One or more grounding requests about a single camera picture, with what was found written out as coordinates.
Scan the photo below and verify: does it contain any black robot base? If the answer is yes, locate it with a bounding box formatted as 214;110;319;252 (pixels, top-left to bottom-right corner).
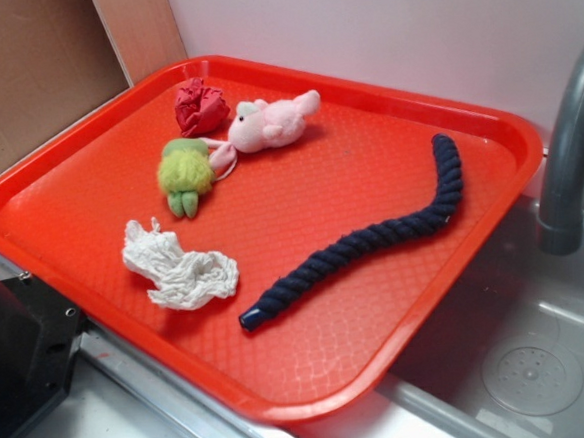
0;275;84;438

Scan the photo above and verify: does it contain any crumpled red paper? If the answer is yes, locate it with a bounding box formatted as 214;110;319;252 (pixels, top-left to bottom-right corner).
174;77;230;138

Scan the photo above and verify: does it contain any red plastic tray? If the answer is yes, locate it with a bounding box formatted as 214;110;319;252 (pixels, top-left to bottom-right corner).
0;57;543;425

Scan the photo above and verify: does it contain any pink plush toy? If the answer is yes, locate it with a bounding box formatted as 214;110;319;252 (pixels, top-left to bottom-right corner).
204;89;321;173

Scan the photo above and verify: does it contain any green yellow plush toy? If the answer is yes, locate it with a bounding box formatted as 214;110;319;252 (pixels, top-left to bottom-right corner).
157;138;216;219

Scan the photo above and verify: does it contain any crumpled white paper towel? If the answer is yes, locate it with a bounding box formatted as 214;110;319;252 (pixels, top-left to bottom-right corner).
122;219;240;311

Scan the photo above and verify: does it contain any grey toy sink basin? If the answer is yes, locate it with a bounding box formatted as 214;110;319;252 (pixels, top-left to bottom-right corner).
295;200;584;438

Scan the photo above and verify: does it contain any grey toy faucet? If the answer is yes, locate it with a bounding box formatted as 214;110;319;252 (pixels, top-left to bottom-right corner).
536;48;584;256

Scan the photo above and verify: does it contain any brown cardboard panel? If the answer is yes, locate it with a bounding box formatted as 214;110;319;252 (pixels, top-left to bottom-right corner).
0;0;186;173

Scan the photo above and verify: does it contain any dark blue twisted rope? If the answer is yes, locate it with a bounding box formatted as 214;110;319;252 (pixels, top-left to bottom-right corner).
226;131;474;335

